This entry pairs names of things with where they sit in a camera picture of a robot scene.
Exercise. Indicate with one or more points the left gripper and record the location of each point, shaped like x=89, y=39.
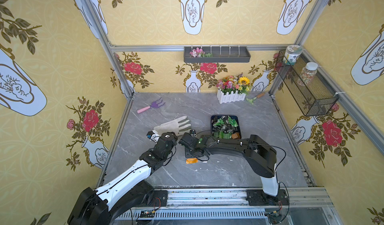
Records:
x=154, y=134

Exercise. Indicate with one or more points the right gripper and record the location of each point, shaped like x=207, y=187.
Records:
x=192, y=134

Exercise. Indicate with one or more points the orange cookie packet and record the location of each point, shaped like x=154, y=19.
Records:
x=191, y=161

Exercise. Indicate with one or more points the dark blue storage box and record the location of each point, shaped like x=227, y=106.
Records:
x=225, y=127

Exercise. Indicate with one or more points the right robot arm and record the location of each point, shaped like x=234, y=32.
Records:
x=261, y=157

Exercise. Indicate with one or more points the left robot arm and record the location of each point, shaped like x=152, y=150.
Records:
x=103, y=205

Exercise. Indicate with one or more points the white green garden glove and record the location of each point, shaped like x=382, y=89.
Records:
x=178, y=126

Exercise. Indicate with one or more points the pink purple toy rake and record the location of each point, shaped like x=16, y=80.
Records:
x=155, y=104

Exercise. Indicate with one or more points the flowers in white fence planter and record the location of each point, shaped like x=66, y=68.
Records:
x=233, y=88

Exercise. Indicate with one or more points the green toy shovel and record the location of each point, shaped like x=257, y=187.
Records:
x=252, y=100

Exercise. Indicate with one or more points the small circuit board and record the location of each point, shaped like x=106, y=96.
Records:
x=147, y=214

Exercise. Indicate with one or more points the pink flowers on shelf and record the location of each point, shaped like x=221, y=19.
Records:
x=198, y=52

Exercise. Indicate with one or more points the clear jar white lid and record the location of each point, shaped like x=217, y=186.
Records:
x=308, y=73

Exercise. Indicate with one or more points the patterned jar white lid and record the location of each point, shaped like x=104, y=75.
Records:
x=292, y=54

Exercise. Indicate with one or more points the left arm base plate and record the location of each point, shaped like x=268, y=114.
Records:
x=157, y=199

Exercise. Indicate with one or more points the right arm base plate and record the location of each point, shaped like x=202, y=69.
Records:
x=259, y=198

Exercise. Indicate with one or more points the grey wall shelf tray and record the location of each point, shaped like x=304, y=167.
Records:
x=221, y=54

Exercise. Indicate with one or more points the black wire mesh basket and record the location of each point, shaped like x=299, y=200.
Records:
x=315, y=97

